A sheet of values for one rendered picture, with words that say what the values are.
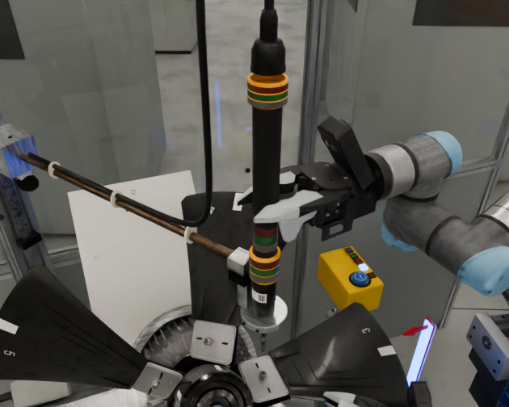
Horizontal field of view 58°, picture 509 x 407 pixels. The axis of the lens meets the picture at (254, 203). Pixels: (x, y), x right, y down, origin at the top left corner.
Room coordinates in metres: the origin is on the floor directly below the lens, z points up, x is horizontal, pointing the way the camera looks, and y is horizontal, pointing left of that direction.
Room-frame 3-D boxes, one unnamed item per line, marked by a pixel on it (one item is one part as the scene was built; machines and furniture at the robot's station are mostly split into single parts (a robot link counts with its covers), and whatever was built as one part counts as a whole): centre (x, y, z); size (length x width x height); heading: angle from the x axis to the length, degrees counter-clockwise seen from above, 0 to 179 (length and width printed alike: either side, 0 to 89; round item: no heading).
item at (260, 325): (0.48, -0.01, 1.40); 0.09 x 0.07 x 0.10; 55
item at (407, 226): (0.60, -0.26, 1.43); 0.11 x 0.08 x 0.11; 30
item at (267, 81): (0.47, -0.01, 1.70); 0.04 x 0.04 x 0.03
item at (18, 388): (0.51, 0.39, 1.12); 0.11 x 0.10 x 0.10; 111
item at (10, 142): (0.83, 0.50, 1.44); 0.10 x 0.07 x 0.08; 56
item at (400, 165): (0.58, -0.19, 1.54); 0.08 x 0.05 x 0.08; 31
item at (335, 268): (0.87, -0.25, 1.02); 0.16 x 0.10 x 0.11; 21
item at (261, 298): (0.47, -0.01, 1.55); 0.04 x 0.04 x 0.46
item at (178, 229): (0.64, 0.24, 1.44); 0.54 x 0.01 x 0.01; 55
